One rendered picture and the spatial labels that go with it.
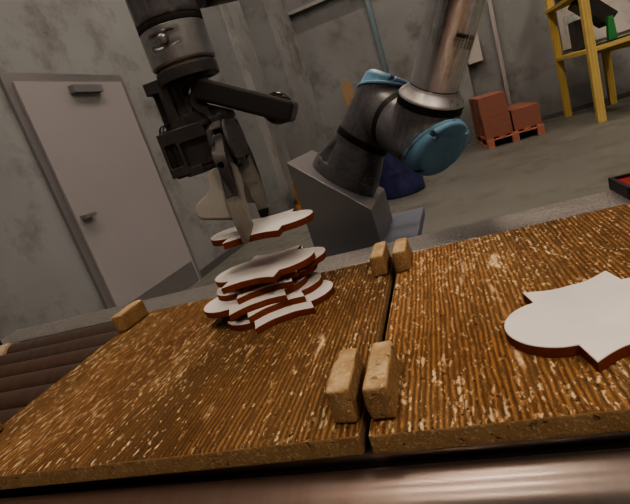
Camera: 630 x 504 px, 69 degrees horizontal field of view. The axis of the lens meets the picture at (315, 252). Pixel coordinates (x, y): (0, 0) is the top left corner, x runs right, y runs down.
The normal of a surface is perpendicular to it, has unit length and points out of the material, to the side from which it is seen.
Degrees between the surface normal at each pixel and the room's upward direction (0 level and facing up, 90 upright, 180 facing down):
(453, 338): 0
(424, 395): 0
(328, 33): 90
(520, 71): 90
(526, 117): 90
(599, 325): 0
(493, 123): 90
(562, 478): 22
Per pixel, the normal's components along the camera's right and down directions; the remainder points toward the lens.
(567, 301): -0.30, -0.92
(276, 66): -0.26, 0.33
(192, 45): 0.54, 0.05
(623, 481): -0.38, -0.61
